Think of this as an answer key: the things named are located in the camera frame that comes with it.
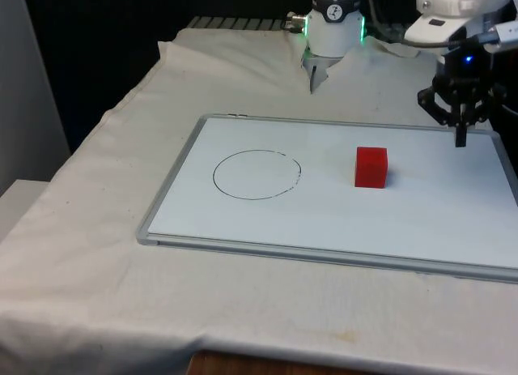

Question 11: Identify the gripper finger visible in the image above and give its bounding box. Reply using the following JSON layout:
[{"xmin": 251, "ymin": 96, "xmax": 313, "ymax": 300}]
[
  {"xmin": 460, "ymin": 83, "xmax": 507, "ymax": 149},
  {"xmin": 416, "ymin": 83, "xmax": 462, "ymax": 149}
]

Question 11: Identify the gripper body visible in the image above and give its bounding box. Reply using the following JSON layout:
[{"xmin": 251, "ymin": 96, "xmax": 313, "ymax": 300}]
[{"xmin": 433, "ymin": 41, "xmax": 494, "ymax": 93}]

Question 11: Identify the red cube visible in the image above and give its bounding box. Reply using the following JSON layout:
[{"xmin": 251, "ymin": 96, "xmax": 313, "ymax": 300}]
[{"xmin": 354, "ymin": 146, "xmax": 389, "ymax": 189}]

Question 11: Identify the whiteboard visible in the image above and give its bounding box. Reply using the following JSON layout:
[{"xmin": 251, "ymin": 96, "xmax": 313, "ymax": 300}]
[{"xmin": 135, "ymin": 113, "xmax": 518, "ymax": 285}]

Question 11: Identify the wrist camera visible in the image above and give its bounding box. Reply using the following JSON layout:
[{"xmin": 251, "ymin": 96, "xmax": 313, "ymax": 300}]
[{"xmin": 404, "ymin": 11, "xmax": 489, "ymax": 50}]

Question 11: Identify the grey cable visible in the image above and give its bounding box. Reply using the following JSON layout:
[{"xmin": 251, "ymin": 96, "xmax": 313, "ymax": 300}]
[{"xmin": 476, "ymin": 22, "xmax": 518, "ymax": 49}]

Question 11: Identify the black cable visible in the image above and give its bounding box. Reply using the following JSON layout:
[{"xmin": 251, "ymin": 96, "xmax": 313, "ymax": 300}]
[{"xmin": 363, "ymin": 0, "xmax": 420, "ymax": 46}]

